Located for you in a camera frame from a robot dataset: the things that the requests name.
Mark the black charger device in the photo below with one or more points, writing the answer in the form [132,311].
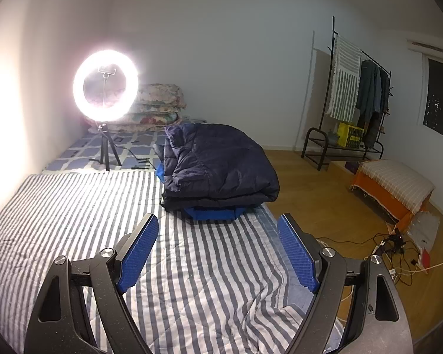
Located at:
[389,245]

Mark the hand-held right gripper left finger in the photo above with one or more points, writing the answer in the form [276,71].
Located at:
[138,254]

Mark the green white striped towel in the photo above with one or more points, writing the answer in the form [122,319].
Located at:
[343,81]

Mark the hanging dark coat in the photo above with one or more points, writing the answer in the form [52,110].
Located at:
[383,110]

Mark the navy quilted down jacket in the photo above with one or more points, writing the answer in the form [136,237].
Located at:
[214,166]

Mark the orange covered bench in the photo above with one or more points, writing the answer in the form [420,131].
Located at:
[380,195]

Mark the yellow plastic crate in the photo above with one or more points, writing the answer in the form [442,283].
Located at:
[350,136]

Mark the bright blue jacket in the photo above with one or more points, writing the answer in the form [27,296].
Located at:
[210,214]

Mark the beige checked cloth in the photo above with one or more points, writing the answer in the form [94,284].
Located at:
[398,180]

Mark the black metal clothes rack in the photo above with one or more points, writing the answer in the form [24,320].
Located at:
[319,143]

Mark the white plastic bag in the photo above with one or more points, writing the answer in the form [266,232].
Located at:
[424,228]

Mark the folded floral quilt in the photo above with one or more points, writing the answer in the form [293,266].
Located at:
[160,93]
[147,121]
[158,107]

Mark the blue white checked mat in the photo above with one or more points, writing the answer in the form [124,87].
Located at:
[77,151]

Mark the blue white striped blanket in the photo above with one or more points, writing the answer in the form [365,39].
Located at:
[77,214]

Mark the hanging denim jacket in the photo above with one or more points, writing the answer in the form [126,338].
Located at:
[367,88]

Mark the window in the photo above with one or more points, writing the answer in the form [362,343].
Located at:
[441,96]

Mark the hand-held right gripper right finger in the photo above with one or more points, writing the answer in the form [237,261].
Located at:
[297,254]

